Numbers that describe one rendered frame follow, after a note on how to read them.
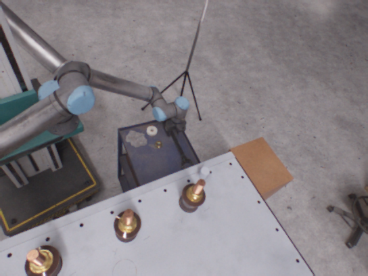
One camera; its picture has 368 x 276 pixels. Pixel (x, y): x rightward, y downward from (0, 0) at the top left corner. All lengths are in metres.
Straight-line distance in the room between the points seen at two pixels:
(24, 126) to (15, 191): 1.20
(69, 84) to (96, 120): 1.86
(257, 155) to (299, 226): 1.25
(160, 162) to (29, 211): 1.06
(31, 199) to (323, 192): 2.81
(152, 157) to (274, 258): 0.94
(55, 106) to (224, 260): 0.88
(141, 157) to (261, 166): 0.81
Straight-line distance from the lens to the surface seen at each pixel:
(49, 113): 1.18
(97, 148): 2.79
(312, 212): 3.15
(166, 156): 1.76
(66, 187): 2.29
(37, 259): 0.88
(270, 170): 1.92
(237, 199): 1.20
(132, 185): 2.05
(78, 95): 1.11
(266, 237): 1.20
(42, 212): 2.25
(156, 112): 1.53
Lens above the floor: 2.40
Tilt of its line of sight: 55 degrees down
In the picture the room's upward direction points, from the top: 18 degrees clockwise
